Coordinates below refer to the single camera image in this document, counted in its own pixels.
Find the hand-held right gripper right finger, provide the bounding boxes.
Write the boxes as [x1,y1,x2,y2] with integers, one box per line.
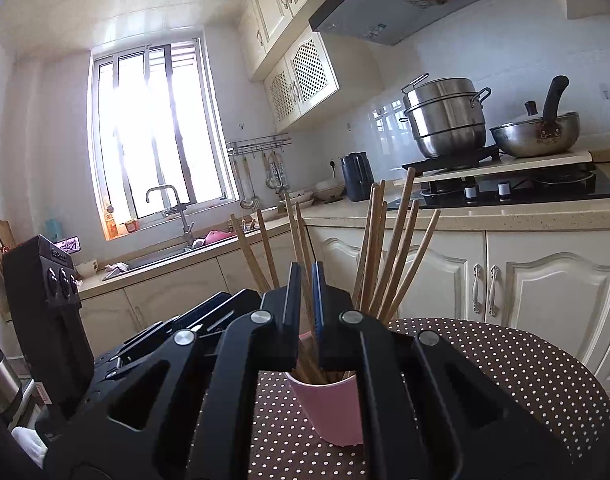
[311,260,573,480]

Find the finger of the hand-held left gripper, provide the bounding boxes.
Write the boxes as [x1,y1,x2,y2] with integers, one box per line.
[92,287,264,392]

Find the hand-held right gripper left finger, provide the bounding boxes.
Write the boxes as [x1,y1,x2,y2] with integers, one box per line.
[45,261,303,480]

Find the wooden chopstick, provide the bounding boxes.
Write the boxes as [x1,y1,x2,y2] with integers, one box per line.
[294,201,317,383]

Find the bunch of chopsticks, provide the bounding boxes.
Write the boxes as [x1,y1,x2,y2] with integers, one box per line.
[229,166,442,386]

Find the pink cup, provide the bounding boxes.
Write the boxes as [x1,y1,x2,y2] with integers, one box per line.
[285,370,358,447]

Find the person's left forearm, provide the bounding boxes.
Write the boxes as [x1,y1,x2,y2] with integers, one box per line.
[0,400,46,480]

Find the person's left hand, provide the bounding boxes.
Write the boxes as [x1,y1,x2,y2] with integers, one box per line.
[11,425,50,468]

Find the stainless steel thermos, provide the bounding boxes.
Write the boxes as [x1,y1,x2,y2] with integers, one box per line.
[0,345,24,426]

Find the stainless steel sink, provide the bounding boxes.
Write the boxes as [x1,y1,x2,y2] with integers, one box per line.
[102,237,246,281]

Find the metal sink faucet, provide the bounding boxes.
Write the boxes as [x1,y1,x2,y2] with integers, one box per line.
[145,185,196,248]

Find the hanging metal ladle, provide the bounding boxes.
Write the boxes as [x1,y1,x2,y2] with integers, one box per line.
[239,157,258,211]

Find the stack of white bowls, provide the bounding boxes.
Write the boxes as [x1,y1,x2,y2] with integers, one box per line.
[312,180,347,203]

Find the dark blue electric kettle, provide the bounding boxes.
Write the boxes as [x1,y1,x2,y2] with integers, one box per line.
[340,151,376,202]

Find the hanging metal skimmer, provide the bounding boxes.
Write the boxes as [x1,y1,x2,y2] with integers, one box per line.
[262,152,288,196]

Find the brown polka-dot tablecloth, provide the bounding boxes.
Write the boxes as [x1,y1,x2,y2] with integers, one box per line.
[195,316,610,480]

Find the kitchen window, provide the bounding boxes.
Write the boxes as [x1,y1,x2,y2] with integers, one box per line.
[88,37,238,228]

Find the speckled stone countertop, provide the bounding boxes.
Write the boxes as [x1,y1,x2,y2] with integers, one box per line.
[78,195,610,301]

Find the stainless steel steamer pot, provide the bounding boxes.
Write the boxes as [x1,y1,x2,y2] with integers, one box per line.
[401,73,492,160]

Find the cream base cabinets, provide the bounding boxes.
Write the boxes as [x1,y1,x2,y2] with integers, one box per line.
[78,227,610,396]

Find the black glass gas stove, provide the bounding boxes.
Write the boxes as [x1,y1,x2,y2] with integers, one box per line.
[385,145,610,211]

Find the wok lid with black knob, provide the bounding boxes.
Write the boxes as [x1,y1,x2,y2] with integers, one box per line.
[491,101,580,133]

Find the grey range hood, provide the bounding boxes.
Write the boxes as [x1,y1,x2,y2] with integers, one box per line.
[309,0,540,47]

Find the metal wall utensil rack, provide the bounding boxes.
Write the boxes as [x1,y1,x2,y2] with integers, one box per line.
[226,133,292,157]

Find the metal wok with black handle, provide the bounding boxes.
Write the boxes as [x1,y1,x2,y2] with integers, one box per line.
[489,75,582,158]

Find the cream plain-door wall cabinet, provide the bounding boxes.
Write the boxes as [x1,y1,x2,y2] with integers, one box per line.
[236,0,346,81]

